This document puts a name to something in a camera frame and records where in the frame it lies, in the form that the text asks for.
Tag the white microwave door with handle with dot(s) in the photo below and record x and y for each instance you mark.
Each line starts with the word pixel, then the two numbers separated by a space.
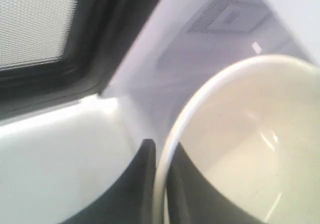
pixel 57 59

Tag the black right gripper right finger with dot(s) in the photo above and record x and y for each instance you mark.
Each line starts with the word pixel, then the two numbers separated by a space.
pixel 191 199

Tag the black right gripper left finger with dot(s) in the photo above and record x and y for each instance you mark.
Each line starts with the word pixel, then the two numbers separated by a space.
pixel 129 199

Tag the white ceramic bowl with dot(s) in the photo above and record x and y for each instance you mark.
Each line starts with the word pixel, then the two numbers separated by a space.
pixel 253 132

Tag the white microwave oven body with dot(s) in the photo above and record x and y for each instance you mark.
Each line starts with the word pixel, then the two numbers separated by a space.
pixel 182 44

